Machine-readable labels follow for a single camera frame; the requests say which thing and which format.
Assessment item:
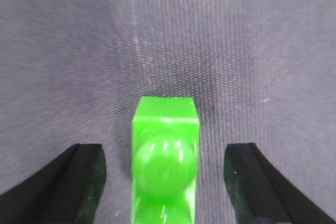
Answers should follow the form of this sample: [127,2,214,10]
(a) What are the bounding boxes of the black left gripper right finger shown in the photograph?
[224,143,335,223]

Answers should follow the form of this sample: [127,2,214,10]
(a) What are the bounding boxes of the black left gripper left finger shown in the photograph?
[1,144,107,223]

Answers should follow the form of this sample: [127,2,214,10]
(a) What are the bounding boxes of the green toy block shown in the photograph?
[131,96,200,223]

